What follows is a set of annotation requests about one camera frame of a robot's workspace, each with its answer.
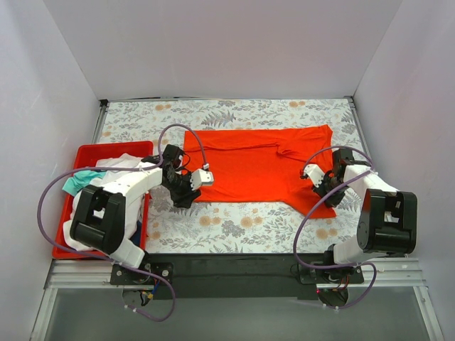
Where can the blue garment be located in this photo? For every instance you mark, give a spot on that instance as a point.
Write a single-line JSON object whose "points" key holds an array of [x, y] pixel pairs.
{"points": [[137, 234]]}

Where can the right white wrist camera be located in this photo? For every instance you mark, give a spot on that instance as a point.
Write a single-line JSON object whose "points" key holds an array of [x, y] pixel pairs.
{"points": [[313, 173]]}

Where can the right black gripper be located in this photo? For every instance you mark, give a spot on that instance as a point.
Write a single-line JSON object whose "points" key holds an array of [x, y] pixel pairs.
{"points": [[327, 194]]}

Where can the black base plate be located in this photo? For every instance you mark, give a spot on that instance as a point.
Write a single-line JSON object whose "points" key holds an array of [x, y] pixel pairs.
{"points": [[248, 275]]}

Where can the orange t shirt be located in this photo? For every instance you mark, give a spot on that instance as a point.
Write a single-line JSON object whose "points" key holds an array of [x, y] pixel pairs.
{"points": [[262, 165]]}

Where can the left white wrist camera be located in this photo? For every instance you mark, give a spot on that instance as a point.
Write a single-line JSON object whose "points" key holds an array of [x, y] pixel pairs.
{"points": [[200, 178]]}

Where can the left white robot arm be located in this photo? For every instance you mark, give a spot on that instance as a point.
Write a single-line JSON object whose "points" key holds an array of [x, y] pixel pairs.
{"points": [[103, 212]]}

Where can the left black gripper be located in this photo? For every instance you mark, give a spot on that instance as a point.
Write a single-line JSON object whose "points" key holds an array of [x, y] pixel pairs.
{"points": [[185, 195]]}

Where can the teal garment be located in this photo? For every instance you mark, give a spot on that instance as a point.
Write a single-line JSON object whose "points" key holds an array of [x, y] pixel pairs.
{"points": [[73, 185]]}

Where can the floral patterned table mat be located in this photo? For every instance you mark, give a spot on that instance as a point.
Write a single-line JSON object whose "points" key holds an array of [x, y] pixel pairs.
{"points": [[250, 227]]}

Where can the white t shirt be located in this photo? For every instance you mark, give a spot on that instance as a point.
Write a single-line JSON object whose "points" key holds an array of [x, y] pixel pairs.
{"points": [[117, 167]]}

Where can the aluminium frame rail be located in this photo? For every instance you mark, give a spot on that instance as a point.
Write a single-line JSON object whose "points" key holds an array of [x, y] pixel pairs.
{"points": [[392, 272]]}

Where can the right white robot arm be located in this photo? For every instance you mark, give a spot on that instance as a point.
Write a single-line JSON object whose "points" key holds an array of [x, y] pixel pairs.
{"points": [[388, 218]]}

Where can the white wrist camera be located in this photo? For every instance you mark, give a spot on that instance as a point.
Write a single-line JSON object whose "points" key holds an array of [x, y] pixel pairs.
{"points": [[313, 173], [200, 178]]}

